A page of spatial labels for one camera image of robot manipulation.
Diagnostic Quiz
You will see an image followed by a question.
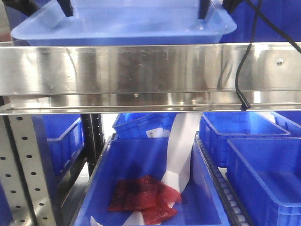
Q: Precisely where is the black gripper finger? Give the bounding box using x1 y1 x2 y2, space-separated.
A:
198 0 210 19
57 0 73 17

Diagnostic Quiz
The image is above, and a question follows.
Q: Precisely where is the light blue plastic tray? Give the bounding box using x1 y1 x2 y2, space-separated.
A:
12 0 237 46

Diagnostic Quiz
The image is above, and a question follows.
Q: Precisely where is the stainless steel shelf beam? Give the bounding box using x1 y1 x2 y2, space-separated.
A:
0 42 301 115

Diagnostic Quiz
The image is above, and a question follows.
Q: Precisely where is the blue bin upper shelf right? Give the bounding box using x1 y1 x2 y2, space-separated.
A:
218 0 301 44

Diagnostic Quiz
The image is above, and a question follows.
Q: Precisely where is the perforated steel shelf upright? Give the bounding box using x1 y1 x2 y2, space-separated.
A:
0 115 64 226

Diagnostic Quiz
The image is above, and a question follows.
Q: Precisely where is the blue bin middle right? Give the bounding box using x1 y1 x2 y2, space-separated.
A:
199 112 291 168

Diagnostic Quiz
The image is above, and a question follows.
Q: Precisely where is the white paper strip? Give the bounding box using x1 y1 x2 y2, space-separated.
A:
91 113 202 226

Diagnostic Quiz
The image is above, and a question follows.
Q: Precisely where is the blue bin lower left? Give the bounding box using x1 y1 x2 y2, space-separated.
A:
32 114 84 176

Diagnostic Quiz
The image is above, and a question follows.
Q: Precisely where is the blue bin rear centre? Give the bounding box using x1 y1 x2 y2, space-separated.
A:
112 113 177 139

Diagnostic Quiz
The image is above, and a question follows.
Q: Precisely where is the blue bin lower right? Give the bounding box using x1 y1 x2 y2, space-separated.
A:
227 137 301 226

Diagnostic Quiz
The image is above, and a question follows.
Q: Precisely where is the blue bin with red bags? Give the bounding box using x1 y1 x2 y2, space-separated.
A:
74 138 230 226

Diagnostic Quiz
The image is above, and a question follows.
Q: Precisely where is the red mesh bag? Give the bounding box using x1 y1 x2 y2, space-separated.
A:
108 175 182 225

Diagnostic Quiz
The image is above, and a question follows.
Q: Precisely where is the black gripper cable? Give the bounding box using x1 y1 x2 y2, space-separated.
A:
234 0 301 111

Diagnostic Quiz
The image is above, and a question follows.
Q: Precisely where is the black roller rail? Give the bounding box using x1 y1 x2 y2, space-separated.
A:
195 135 253 226

